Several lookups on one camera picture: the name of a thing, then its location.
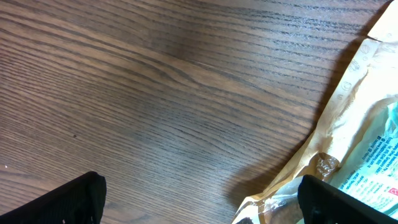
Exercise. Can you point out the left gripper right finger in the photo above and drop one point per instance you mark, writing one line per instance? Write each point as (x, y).
(322, 203)

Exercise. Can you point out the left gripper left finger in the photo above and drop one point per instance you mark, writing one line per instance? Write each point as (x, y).
(79, 201)

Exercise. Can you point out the brown white snack bag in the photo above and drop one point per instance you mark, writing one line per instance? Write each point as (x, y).
(367, 87)

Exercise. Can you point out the teal tissue packet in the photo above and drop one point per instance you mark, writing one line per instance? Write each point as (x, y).
(370, 172)

